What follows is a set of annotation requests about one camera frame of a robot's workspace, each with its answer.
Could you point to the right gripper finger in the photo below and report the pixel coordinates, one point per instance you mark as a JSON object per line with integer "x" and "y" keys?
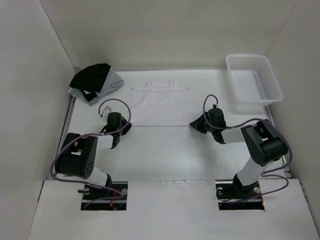
{"x": 203, "y": 130}
{"x": 200, "y": 123}

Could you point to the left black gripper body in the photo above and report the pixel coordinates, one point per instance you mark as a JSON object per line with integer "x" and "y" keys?
{"x": 119, "y": 127}

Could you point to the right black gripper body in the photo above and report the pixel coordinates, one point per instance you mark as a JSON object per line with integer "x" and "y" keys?
{"x": 207, "y": 114}

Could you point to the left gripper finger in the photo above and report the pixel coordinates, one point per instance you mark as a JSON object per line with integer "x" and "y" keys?
{"x": 126, "y": 129}
{"x": 124, "y": 121}

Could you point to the white tank top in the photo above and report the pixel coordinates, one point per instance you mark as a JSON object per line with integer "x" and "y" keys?
{"x": 161, "y": 105}

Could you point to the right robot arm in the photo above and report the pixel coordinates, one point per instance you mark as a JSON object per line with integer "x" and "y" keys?
{"x": 265, "y": 145}

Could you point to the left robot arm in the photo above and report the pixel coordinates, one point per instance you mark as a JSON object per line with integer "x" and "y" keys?
{"x": 75, "y": 163}

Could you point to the grey folded tank top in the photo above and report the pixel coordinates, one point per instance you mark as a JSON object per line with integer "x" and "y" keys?
{"x": 112, "y": 83}

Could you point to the black folded tank top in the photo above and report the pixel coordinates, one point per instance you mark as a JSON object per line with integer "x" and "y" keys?
{"x": 90, "y": 80}

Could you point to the white plastic basket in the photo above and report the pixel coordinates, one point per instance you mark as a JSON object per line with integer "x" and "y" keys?
{"x": 252, "y": 80}

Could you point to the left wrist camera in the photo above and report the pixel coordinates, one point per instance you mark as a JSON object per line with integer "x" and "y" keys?
{"x": 105, "y": 112}

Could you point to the left aluminium table rail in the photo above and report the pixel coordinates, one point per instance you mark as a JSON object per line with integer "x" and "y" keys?
{"x": 68, "y": 102}

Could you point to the aluminium table rail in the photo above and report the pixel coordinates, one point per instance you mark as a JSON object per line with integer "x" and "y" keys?
{"x": 68, "y": 102}
{"x": 283, "y": 149}

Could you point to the right aluminium table rail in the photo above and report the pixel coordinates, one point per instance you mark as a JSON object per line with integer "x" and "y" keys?
{"x": 283, "y": 149}

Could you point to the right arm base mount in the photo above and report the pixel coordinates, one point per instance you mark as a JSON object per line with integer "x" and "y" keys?
{"x": 231, "y": 200}

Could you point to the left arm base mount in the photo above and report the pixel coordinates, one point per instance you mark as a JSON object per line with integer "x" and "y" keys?
{"x": 97, "y": 199}

